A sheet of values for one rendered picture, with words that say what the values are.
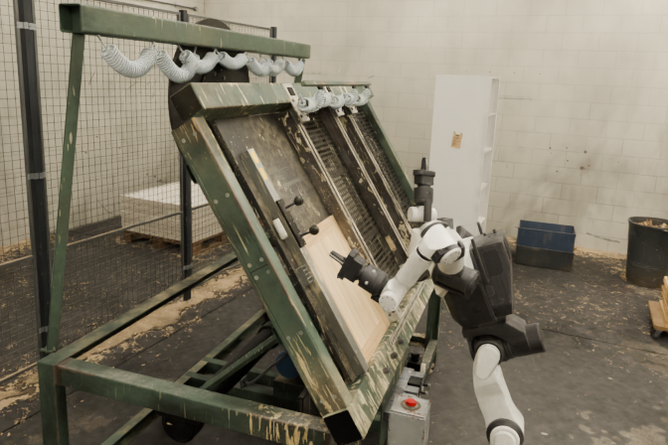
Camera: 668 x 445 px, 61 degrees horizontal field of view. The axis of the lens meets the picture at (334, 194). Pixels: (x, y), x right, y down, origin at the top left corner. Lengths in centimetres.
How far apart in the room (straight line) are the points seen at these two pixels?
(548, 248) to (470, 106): 180
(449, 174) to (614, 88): 229
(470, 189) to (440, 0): 270
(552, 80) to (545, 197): 144
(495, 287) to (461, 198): 411
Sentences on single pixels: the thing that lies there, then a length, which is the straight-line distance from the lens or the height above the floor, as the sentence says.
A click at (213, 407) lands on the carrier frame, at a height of 78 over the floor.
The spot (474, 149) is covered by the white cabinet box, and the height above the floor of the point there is 129.
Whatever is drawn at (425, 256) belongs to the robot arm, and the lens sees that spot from 180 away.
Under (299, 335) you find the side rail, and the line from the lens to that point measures 196.
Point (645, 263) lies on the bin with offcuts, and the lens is 659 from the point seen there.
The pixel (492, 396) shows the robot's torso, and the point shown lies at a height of 77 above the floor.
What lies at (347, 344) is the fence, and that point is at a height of 100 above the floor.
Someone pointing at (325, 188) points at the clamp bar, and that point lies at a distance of 256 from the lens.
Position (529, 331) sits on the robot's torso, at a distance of 234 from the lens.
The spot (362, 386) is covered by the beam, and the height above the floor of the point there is 90.
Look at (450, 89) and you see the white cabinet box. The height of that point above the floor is 190.
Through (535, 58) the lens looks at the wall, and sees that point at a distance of 748.
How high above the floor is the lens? 199
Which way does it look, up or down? 12 degrees down
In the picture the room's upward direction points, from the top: 2 degrees clockwise
